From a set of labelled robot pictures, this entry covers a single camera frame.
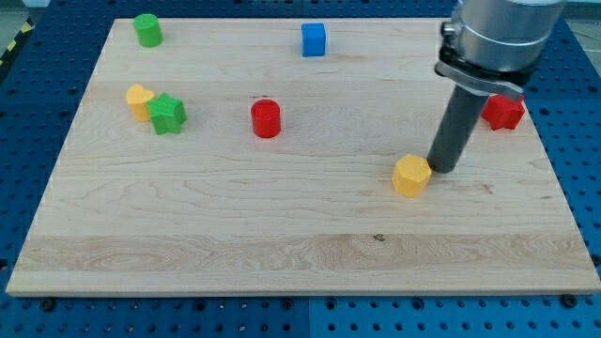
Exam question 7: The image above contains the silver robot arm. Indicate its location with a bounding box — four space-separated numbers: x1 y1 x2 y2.
435 0 566 100

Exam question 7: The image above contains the green cylinder block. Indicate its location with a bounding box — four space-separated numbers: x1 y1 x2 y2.
133 13 163 48

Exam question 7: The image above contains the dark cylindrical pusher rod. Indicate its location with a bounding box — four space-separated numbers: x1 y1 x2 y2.
426 85 488 174

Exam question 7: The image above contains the yellow hexagon block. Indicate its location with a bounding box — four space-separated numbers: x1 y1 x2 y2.
392 154 432 197

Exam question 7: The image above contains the red cylinder block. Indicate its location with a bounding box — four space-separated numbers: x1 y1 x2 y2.
251 99 281 138

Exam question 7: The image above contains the blue cube block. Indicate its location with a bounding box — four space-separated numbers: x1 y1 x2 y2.
301 23 327 57

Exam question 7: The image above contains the red star block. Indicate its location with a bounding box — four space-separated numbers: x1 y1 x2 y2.
481 94 525 131

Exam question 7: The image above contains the yellow heart block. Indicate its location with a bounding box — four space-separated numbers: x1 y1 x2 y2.
126 84 156 122

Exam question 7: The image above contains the wooden board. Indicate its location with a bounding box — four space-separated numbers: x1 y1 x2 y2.
7 18 600 297

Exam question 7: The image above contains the green star block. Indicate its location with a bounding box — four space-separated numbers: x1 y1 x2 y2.
146 92 187 135

